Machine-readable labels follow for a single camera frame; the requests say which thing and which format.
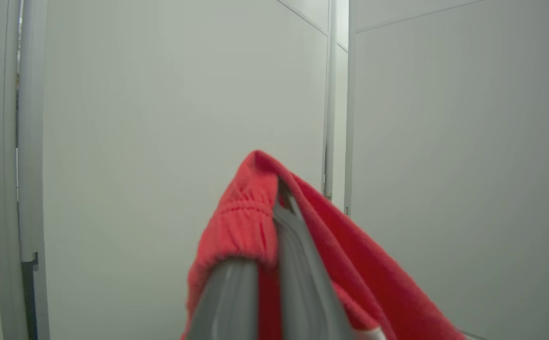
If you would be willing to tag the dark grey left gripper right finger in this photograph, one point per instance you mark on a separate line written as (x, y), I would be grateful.
(302, 283)

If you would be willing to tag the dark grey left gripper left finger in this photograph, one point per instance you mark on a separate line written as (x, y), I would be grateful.
(229, 302)

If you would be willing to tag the red shorts with white trim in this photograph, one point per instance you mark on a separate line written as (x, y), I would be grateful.
(350, 245)

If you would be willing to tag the grey metal partition post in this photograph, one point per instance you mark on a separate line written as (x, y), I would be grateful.
(329, 141)

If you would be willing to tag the pale partition post, black foot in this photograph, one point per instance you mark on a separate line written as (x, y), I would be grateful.
(31, 141)

